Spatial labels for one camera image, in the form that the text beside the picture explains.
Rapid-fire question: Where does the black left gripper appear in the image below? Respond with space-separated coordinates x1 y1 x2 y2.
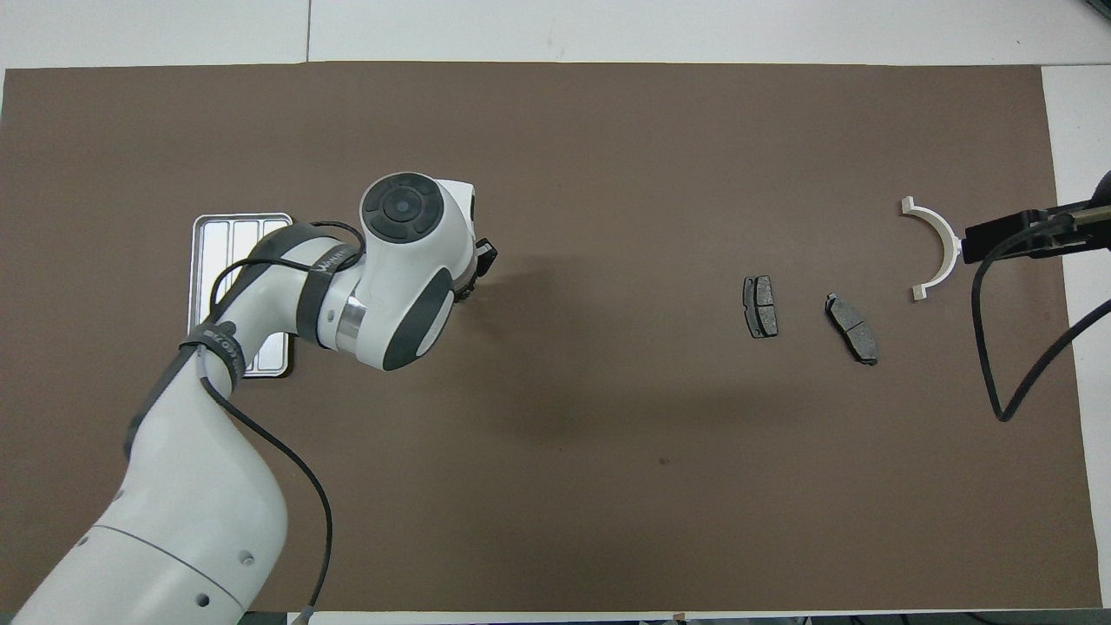
451 239 498 302

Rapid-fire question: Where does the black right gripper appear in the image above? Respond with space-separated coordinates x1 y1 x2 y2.
962 169 1111 261

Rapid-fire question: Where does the silver metal tray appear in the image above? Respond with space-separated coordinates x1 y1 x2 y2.
185 213 294 379

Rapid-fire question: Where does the curved grey brake pad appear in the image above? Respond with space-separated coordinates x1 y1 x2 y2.
825 293 879 366

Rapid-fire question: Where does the rectangular grey brake pad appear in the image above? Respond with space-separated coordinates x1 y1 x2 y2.
743 275 779 339

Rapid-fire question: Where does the brown table mat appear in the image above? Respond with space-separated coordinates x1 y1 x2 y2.
0 61 1103 614

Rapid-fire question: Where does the white semicircular bracket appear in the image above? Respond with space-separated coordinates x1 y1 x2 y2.
901 197 963 302

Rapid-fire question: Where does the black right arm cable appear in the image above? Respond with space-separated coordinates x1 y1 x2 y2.
970 204 1111 424

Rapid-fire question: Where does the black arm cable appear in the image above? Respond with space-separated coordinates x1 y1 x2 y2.
195 221 365 609
970 204 1111 424

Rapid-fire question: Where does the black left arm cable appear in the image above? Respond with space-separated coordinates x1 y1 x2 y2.
195 221 365 609

